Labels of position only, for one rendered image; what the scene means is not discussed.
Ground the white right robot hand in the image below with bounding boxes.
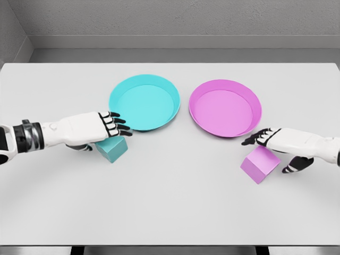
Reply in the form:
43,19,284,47
241,127,315,174

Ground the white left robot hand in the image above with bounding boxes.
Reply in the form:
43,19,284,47
62,111,133,152

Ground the cyan cube block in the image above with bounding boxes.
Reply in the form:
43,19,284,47
95,137,128,164

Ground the pink cube block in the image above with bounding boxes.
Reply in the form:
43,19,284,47
240,145,281,185

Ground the cyan round plate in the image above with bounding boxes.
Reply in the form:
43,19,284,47
108,74,181,133

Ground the pink round plate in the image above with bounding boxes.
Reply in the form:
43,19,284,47
188,79,262,139

